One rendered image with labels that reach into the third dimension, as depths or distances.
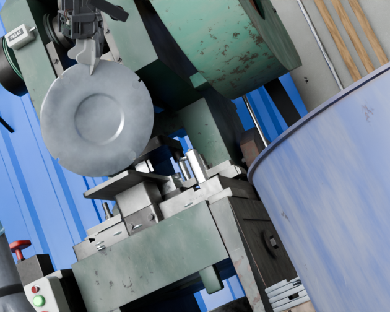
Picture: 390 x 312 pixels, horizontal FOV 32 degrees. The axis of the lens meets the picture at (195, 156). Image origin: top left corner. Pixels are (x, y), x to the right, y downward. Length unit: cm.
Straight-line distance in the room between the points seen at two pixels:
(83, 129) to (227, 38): 41
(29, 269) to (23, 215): 165
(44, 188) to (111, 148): 173
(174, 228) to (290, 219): 109
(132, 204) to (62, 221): 163
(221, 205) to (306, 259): 98
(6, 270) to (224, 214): 58
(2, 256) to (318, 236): 70
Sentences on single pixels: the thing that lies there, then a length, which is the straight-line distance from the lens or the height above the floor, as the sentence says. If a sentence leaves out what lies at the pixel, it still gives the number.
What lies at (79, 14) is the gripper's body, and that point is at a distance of 160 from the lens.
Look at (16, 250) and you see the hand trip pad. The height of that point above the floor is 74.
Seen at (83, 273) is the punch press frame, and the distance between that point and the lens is 175.
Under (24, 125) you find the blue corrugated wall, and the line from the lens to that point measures 352.
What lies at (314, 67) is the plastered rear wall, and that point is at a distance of 304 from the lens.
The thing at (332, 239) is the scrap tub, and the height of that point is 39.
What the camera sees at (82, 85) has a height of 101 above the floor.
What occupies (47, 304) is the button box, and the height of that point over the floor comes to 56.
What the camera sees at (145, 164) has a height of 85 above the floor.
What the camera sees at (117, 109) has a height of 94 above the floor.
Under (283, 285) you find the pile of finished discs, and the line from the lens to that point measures 110.
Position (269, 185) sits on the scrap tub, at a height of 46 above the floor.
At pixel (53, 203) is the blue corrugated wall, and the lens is 339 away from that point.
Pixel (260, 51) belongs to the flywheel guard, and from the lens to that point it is 174.
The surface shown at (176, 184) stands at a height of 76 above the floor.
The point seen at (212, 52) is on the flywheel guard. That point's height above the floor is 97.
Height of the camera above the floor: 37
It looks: 14 degrees up
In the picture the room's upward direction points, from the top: 23 degrees counter-clockwise
